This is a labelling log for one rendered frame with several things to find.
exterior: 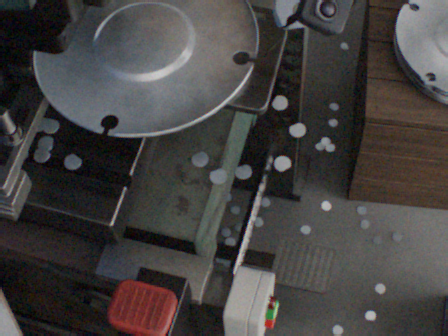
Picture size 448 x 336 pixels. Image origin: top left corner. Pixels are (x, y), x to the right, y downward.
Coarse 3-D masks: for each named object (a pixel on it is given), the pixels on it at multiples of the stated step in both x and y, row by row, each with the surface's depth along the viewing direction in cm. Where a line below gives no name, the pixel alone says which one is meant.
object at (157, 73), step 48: (144, 0) 97; (192, 0) 96; (240, 0) 95; (96, 48) 93; (144, 48) 92; (192, 48) 92; (240, 48) 91; (48, 96) 90; (96, 96) 89; (144, 96) 89; (192, 96) 88
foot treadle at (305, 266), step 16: (288, 240) 143; (224, 256) 144; (256, 256) 143; (272, 256) 142; (288, 256) 141; (304, 256) 140; (320, 256) 140; (336, 256) 139; (272, 272) 139; (288, 272) 139; (304, 272) 138; (320, 272) 138; (304, 288) 137; (320, 288) 136
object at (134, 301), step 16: (128, 288) 78; (144, 288) 78; (160, 288) 78; (112, 304) 77; (128, 304) 77; (144, 304) 77; (160, 304) 77; (112, 320) 76; (128, 320) 76; (144, 320) 76; (160, 320) 75
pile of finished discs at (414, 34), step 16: (416, 0) 144; (432, 0) 143; (400, 16) 142; (416, 16) 141; (432, 16) 141; (400, 32) 139; (416, 32) 139; (432, 32) 139; (400, 48) 137; (416, 48) 137; (432, 48) 137; (400, 64) 139; (416, 64) 135; (432, 64) 134; (416, 80) 135; (432, 80) 135; (432, 96) 134
